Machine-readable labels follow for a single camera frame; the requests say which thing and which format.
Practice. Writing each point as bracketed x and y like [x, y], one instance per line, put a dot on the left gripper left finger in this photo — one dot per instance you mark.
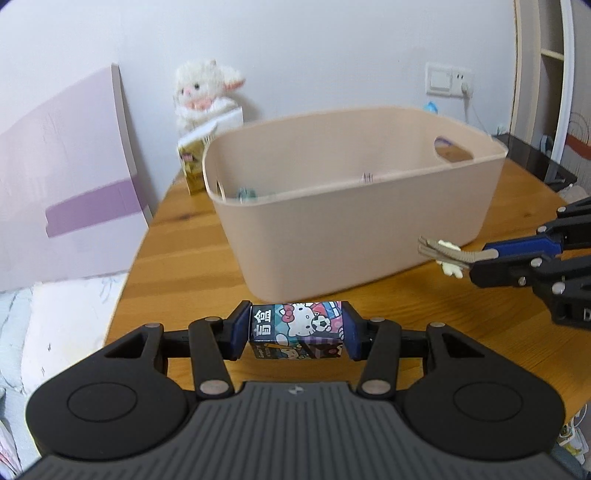
[212, 341]

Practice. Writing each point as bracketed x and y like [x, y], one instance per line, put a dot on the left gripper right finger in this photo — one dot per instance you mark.
[378, 343]

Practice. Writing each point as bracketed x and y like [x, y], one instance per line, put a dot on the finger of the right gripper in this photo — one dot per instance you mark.
[569, 231]
[527, 270]

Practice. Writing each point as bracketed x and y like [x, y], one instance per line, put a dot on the Hello Kitty card box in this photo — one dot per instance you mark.
[297, 331]

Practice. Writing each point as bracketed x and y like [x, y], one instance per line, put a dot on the black side cabinet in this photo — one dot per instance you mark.
[552, 174]

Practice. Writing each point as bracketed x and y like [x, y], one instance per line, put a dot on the beige plastic basket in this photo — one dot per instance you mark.
[316, 226]

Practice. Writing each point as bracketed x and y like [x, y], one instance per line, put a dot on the white pillow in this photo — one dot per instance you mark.
[69, 321]

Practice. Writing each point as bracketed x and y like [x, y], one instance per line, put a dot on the blue plastic toy figure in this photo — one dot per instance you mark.
[432, 107]

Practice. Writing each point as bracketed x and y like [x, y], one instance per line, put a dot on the gold snack bag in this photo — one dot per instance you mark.
[191, 149]

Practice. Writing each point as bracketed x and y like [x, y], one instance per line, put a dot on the lilac bed headboard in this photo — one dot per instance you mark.
[72, 205]

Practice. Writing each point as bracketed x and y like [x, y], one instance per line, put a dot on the light blue blanket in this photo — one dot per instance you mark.
[15, 318]

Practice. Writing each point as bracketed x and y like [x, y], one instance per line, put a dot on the white plush lamb toy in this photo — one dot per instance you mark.
[201, 92]

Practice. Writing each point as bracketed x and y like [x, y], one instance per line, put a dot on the white wall switch socket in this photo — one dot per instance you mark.
[448, 81]

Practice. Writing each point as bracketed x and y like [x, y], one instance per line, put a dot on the beige wardrobe shelf frame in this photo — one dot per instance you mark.
[551, 107]

